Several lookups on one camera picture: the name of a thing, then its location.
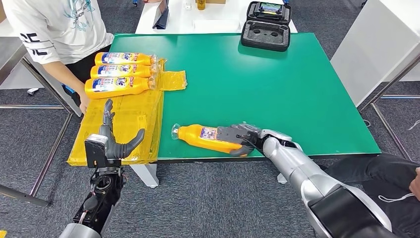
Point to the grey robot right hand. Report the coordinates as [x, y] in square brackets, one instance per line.
[254, 139]

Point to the person's right hand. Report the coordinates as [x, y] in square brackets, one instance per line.
[84, 103]

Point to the person's hand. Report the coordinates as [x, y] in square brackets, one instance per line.
[416, 180]

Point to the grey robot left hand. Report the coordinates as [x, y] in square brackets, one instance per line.
[115, 149]

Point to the orange detergent bottle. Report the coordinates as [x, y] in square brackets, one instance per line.
[190, 134]
[141, 59]
[137, 86]
[141, 71]

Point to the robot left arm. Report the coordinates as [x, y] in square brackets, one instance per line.
[101, 197]

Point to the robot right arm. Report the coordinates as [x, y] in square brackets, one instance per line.
[302, 167]

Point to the small amber bottle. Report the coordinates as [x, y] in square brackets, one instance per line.
[201, 4]

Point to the yellow plastic-wrapped board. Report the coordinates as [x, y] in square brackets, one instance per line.
[131, 115]

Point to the person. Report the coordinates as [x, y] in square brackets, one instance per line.
[59, 33]
[377, 170]

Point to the small white floor object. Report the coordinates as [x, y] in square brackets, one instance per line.
[32, 91]

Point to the steel table with metal legs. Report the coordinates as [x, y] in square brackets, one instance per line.
[10, 56]

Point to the black foam-lined case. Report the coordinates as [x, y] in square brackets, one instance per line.
[265, 37]

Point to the dark tablet case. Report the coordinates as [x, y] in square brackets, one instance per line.
[164, 19]

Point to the brown cardboard piece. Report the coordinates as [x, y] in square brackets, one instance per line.
[2, 13]

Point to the handheld controller with screen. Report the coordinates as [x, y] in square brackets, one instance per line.
[271, 8]

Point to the white table with metal legs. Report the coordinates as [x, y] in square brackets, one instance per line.
[370, 49]

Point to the cardboard box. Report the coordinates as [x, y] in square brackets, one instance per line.
[216, 1]

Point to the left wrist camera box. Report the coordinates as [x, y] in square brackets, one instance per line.
[95, 152]

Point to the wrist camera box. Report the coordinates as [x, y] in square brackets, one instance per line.
[95, 152]
[229, 134]

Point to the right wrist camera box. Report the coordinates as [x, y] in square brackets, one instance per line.
[229, 134]

